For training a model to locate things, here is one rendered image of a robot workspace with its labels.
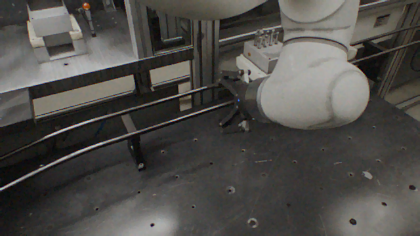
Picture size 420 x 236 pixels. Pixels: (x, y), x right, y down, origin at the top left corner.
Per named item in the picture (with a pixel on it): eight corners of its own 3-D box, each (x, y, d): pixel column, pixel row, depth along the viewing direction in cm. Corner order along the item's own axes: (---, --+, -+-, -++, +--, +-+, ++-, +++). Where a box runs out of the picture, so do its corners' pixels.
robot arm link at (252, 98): (300, 74, 57) (279, 77, 63) (258, 72, 53) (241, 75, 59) (300, 123, 57) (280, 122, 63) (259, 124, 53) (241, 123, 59)
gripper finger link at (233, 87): (237, 99, 65) (239, 93, 65) (216, 81, 74) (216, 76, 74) (252, 99, 67) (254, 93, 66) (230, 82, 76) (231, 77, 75)
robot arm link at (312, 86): (298, 133, 57) (311, 65, 58) (376, 139, 43) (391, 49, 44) (250, 120, 53) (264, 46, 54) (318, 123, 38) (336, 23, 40)
